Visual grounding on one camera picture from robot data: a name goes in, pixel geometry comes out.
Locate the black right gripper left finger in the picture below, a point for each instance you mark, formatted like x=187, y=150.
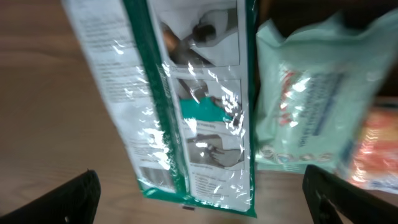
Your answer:
x=76, y=201

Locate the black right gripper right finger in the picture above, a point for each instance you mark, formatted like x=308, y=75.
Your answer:
x=328, y=195

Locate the orange small box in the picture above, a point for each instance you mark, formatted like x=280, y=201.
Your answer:
x=372, y=163

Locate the green white gloves package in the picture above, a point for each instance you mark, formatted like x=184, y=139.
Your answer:
x=175, y=77

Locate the white mint wipes pack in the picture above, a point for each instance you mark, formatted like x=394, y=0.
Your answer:
x=316, y=85

